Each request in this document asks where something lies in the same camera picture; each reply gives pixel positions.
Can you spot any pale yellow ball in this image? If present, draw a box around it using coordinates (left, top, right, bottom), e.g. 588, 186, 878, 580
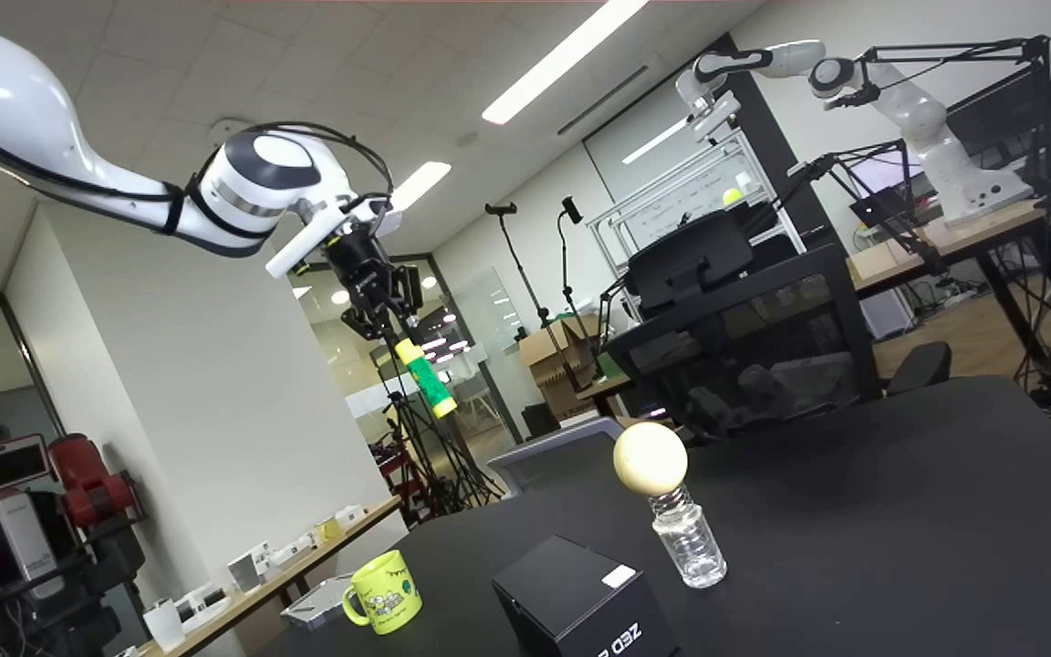
611, 419, 694, 501

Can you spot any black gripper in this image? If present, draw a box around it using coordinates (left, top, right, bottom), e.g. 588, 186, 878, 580
326, 224, 428, 359

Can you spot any wooden desk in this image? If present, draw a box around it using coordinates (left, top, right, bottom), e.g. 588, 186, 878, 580
846, 193, 1051, 422

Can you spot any red background robot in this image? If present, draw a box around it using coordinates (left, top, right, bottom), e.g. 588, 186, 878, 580
0, 429, 147, 623

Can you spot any short ceiling light strip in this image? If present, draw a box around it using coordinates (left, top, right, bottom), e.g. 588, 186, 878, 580
388, 155, 458, 216

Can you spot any black cardboard box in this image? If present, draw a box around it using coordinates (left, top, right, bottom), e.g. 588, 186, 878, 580
488, 531, 684, 657

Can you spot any black mesh cart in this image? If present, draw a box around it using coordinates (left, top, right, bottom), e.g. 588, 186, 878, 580
595, 210, 882, 444

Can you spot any clear plastic bottle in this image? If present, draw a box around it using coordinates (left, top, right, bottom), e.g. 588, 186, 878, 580
646, 480, 734, 595

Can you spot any long ceiling light strip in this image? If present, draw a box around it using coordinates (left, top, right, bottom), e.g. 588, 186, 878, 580
478, 0, 655, 129

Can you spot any yellow-green printed mug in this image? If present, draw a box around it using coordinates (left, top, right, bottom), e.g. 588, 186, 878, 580
340, 547, 428, 637

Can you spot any grey framed panel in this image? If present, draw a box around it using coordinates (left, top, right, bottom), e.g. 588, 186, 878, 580
482, 415, 625, 497

